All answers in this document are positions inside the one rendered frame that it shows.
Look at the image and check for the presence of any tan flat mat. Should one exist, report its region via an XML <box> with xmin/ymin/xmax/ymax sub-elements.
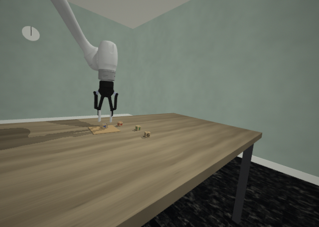
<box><xmin>88</xmin><ymin>125</ymin><xmax>120</xmax><ymax>135</ymax></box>

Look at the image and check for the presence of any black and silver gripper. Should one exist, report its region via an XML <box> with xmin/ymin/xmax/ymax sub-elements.
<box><xmin>93</xmin><ymin>81</ymin><xmax>119</xmax><ymax>122</ymax></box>

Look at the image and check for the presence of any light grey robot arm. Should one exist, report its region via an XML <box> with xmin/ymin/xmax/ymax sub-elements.
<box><xmin>51</xmin><ymin>0</ymin><xmax>118</xmax><ymax>82</ymax></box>

